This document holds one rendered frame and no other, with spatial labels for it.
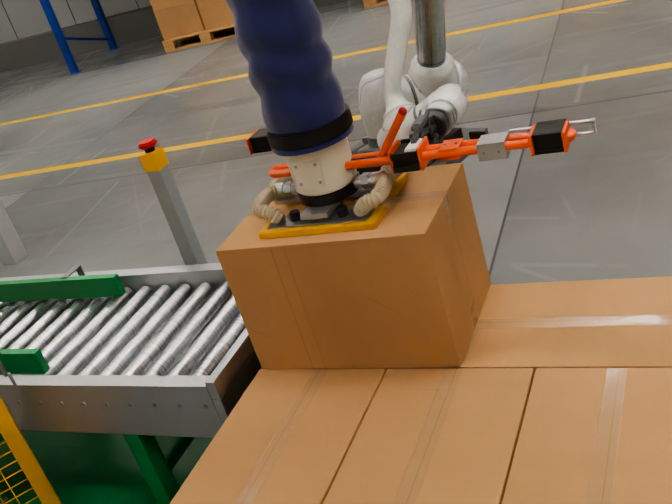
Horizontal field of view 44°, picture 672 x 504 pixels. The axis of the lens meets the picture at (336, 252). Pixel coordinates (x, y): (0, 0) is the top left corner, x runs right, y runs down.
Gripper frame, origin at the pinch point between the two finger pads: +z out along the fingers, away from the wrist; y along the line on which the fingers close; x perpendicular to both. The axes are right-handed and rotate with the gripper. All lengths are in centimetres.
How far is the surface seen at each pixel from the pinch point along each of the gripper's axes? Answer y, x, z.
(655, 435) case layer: 54, -53, 41
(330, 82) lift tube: -22.0, 16.7, 1.2
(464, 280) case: 37.8, -4.6, 0.2
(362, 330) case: 40.4, 19.6, 18.6
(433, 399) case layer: 53, -1, 31
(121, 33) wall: 82, 696, -797
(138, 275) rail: 47, 132, -32
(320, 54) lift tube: -29.6, 16.4, 2.6
